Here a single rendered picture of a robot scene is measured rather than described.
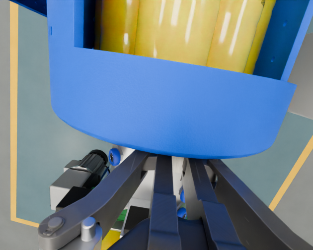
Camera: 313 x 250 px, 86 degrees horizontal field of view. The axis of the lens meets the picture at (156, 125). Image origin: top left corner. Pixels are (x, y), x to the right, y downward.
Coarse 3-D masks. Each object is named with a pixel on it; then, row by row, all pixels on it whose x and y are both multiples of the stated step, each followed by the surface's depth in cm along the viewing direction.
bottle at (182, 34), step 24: (144, 0) 13; (168, 0) 12; (192, 0) 12; (216, 0) 13; (144, 24) 14; (168, 24) 13; (192, 24) 13; (144, 48) 14; (168, 48) 13; (192, 48) 13
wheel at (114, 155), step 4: (112, 148) 43; (116, 148) 43; (112, 152) 41; (116, 152) 41; (112, 156) 42; (116, 156) 41; (120, 156) 42; (112, 160) 42; (116, 160) 41; (120, 160) 42; (112, 164) 42; (116, 164) 42
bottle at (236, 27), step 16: (224, 0) 16; (240, 0) 16; (256, 0) 16; (224, 16) 16; (240, 16) 16; (256, 16) 17; (224, 32) 17; (240, 32) 17; (224, 48) 17; (240, 48) 17; (208, 64) 18; (224, 64) 17; (240, 64) 18
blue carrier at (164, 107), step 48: (48, 0) 13; (288, 0) 21; (288, 48) 20; (96, 96) 11; (144, 96) 10; (192, 96) 10; (240, 96) 11; (288, 96) 14; (144, 144) 11; (192, 144) 11; (240, 144) 12
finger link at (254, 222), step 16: (208, 160) 14; (224, 176) 12; (224, 192) 12; (240, 192) 11; (240, 208) 10; (256, 208) 10; (240, 224) 10; (256, 224) 9; (272, 224) 9; (240, 240) 10; (256, 240) 9; (272, 240) 8; (288, 240) 8; (304, 240) 8
